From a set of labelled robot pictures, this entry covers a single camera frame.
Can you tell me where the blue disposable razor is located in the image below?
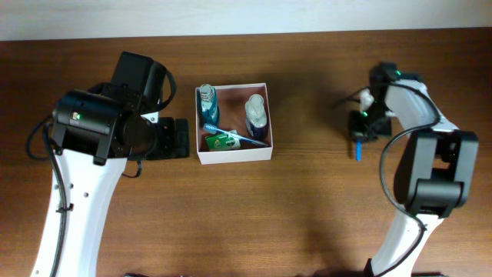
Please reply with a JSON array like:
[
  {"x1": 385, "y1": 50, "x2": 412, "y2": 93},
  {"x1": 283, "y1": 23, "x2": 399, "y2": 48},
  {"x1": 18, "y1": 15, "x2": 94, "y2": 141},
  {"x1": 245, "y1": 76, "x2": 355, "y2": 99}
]
[{"x1": 355, "y1": 140, "x2": 363, "y2": 162}]

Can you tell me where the blue white toothbrush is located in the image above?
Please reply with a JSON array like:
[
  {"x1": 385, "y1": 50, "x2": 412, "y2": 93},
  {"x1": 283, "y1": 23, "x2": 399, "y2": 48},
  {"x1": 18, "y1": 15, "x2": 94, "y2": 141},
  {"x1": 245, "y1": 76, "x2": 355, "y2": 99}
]
[{"x1": 203, "y1": 123, "x2": 269, "y2": 147}]

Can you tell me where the green soap bar box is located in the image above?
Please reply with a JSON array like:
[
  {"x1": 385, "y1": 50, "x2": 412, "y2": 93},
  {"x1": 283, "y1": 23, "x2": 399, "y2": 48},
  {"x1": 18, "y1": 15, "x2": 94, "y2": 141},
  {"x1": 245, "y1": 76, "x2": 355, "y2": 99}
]
[{"x1": 205, "y1": 132, "x2": 241, "y2": 152}]

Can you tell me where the green Listerine mouthwash bottle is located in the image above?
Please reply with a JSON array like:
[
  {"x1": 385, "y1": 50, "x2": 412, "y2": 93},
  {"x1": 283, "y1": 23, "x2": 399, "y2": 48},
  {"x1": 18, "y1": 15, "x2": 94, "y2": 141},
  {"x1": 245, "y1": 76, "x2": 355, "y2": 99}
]
[{"x1": 198, "y1": 84, "x2": 220, "y2": 126}]

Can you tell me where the white cardboard box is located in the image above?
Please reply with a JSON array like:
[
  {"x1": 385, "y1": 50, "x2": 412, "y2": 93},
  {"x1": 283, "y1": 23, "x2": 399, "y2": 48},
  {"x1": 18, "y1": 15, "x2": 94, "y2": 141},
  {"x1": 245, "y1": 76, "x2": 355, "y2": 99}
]
[{"x1": 195, "y1": 83, "x2": 274, "y2": 165}]

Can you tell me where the clear blue soap pump bottle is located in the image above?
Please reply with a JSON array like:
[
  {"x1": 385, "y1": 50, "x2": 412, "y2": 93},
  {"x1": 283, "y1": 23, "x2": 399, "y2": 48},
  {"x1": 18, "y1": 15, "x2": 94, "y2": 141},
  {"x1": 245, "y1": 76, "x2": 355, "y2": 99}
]
[{"x1": 244, "y1": 94, "x2": 268, "y2": 141}]

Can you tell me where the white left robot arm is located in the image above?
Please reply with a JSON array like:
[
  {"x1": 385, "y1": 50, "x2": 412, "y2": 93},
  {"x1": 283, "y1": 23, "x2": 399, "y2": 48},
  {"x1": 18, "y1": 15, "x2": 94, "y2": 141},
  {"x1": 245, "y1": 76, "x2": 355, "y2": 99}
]
[{"x1": 32, "y1": 52, "x2": 190, "y2": 276}]

